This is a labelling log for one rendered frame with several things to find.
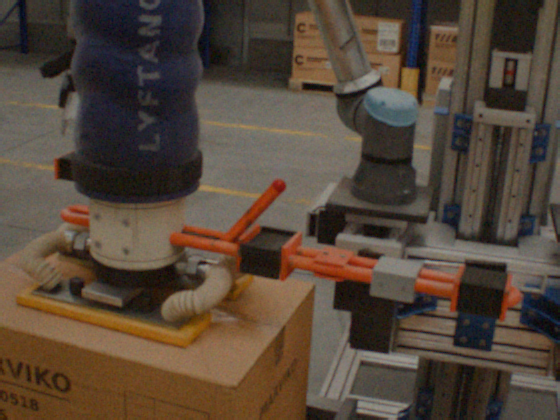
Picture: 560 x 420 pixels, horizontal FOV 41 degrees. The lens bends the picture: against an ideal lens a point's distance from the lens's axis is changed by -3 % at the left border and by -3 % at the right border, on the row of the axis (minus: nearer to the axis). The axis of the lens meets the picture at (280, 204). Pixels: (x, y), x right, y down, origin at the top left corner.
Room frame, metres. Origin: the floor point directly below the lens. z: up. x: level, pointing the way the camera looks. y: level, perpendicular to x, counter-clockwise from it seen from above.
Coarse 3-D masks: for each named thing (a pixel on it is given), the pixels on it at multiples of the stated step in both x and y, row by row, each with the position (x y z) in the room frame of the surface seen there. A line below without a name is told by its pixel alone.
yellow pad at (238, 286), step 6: (78, 264) 1.35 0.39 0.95; (246, 276) 1.31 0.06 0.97; (252, 276) 1.32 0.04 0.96; (234, 282) 1.28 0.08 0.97; (240, 282) 1.28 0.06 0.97; (246, 282) 1.29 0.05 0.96; (180, 288) 1.27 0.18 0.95; (234, 288) 1.25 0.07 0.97; (240, 288) 1.26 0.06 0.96; (228, 294) 1.24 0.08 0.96; (234, 294) 1.24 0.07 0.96
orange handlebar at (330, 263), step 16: (64, 208) 1.29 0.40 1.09; (80, 208) 1.30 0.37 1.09; (80, 224) 1.26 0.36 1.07; (176, 240) 1.19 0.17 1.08; (192, 240) 1.18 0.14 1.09; (208, 240) 1.18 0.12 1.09; (288, 256) 1.13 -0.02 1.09; (304, 256) 1.13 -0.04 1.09; (320, 256) 1.12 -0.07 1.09; (336, 256) 1.13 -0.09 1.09; (352, 256) 1.14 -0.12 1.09; (320, 272) 1.11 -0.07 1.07; (336, 272) 1.10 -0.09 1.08; (352, 272) 1.09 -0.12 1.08; (368, 272) 1.08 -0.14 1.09; (432, 272) 1.09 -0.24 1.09; (416, 288) 1.05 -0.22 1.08; (432, 288) 1.05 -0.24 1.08; (448, 288) 1.04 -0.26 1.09; (512, 288) 1.04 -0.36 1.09; (512, 304) 1.01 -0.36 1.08
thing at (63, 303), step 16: (32, 288) 1.20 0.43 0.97; (64, 288) 1.20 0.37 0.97; (80, 288) 1.17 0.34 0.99; (32, 304) 1.16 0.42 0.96; (48, 304) 1.15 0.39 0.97; (64, 304) 1.14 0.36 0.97; (80, 304) 1.14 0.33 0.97; (96, 304) 1.14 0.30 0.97; (112, 304) 1.15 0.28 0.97; (128, 304) 1.15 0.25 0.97; (144, 304) 1.12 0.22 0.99; (160, 304) 1.16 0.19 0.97; (80, 320) 1.12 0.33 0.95; (96, 320) 1.11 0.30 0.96; (112, 320) 1.10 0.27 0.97; (128, 320) 1.10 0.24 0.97; (144, 320) 1.10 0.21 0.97; (160, 320) 1.10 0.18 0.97; (192, 320) 1.12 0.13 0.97; (208, 320) 1.13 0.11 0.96; (144, 336) 1.08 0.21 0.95; (160, 336) 1.07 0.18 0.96; (176, 336) 1.06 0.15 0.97; (192, 336) 1.08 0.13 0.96
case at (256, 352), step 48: (0, 288) 1.23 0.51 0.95; (288, 288) 1.31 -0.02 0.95; (0, 336) 1.10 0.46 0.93; (48, 336) 1.07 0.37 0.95; (96, 336) 1.08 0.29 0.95; (240, 336) 1.11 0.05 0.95; (288, 336) 1.19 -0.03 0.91; (0, 384) 1.10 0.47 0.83; (48, 384) 1.07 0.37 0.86; (96, 384) 1.04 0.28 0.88; (144, 384) 1.01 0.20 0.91; (192, 384) 0.98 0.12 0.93; (240, 384) 0.97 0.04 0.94; (288, 384) 1.21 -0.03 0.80
